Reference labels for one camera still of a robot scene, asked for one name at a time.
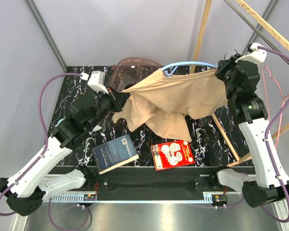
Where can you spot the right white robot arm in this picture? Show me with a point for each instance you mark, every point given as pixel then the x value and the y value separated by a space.
pixel 270 184

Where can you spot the red printed package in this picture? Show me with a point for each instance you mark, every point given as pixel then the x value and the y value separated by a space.
pixel 172 154

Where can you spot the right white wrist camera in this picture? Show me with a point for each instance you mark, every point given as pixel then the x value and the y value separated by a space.
pixel 256 55

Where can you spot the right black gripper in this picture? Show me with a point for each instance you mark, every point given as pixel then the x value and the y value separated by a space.
pixel 225 64

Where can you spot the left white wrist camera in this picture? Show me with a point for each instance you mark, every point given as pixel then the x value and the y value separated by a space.
pixel 96 82

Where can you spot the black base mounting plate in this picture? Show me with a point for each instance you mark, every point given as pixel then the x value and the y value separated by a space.
pixel 147 185

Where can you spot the pink wire hanger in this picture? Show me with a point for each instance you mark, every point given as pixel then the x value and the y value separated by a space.
pixel 275 100

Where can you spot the metal hanging rail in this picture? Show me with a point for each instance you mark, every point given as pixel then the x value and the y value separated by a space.
pixel 261 23

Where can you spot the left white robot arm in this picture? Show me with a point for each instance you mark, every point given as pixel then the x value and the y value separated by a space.
pixel 27 190

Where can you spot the beige t shirt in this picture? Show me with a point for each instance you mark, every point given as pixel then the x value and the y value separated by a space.
pixel 162 102

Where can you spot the dark blue book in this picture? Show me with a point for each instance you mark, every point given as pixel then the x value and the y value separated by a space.
pixel 114 154

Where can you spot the wooden clothes rack frame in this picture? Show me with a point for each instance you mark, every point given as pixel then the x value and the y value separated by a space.
pixel 203 25

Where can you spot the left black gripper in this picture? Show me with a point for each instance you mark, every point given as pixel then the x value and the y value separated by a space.
pixel 117 99

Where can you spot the blue hanger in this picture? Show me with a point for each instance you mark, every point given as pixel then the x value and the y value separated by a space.
pixel 170 69

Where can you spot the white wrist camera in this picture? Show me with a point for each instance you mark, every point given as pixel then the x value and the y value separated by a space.
pixel 256 55
pixel 96 82

